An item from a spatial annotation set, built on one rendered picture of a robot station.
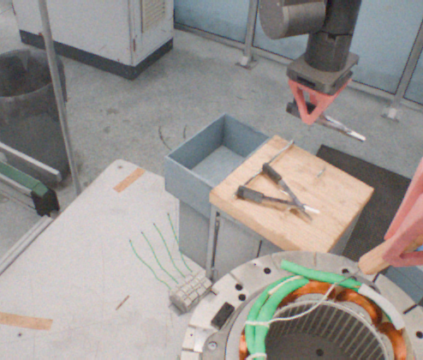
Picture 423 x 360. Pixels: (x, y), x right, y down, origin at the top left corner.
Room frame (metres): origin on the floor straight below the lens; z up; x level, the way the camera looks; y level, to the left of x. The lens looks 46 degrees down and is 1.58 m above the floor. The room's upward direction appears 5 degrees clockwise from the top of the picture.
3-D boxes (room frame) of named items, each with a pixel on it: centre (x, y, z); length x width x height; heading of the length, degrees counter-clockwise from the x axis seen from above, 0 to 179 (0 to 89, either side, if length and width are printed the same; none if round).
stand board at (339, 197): (0.50, -0.14, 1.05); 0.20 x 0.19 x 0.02; 55
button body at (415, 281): (0.42, -0.35, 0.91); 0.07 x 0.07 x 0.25; 45
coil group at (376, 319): (0.26, -0.19, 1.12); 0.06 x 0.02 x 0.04; 60
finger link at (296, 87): (0.54, -0.14, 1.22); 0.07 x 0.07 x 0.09; 56
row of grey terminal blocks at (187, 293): (0.46, 0.02, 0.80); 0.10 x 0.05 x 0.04; 139
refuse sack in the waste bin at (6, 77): (1.53, 0.85, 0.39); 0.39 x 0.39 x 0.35
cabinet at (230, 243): (0.50, -0.13, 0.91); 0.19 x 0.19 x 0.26; 55
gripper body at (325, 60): (0.54, -0.14, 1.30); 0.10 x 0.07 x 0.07; 146
